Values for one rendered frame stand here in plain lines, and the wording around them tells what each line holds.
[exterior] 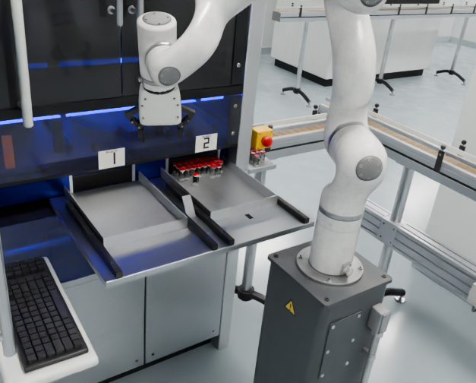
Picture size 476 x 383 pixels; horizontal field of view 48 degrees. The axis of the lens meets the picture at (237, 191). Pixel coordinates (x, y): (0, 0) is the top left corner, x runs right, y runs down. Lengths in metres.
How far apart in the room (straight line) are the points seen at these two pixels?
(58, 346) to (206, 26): 0.77
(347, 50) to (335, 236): 0.48
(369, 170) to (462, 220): 1.78
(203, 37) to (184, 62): 0.06
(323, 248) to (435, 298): 1.69
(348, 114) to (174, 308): 1.14
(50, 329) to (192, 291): 0.91
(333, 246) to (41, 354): 0.76
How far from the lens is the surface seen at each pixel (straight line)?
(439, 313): 2.99
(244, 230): 1.61
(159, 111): 1.28
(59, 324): 1.36
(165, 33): 1.16
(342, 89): 1.28
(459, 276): 2.36
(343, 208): 1.38
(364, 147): 1.27
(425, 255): 2.43
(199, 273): 2.11
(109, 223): 1.61
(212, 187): 1.83
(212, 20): 1.15
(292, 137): 2.22
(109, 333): 2.08
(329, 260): 1.46
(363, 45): 1.26
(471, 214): 2.98
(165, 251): 1.49
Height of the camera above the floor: 1.72
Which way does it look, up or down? 27 degrees down
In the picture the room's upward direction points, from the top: 6 degrees clockwise
